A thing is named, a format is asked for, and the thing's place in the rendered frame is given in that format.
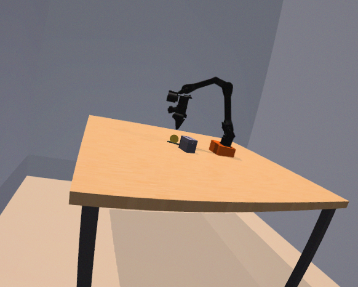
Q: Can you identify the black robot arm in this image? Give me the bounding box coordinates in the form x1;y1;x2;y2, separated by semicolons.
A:
166;76;235;148

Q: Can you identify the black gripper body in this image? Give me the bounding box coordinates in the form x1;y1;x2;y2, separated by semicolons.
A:
172;104;187;120

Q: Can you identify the gold coin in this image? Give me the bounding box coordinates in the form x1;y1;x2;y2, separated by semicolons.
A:
170;134;178;143

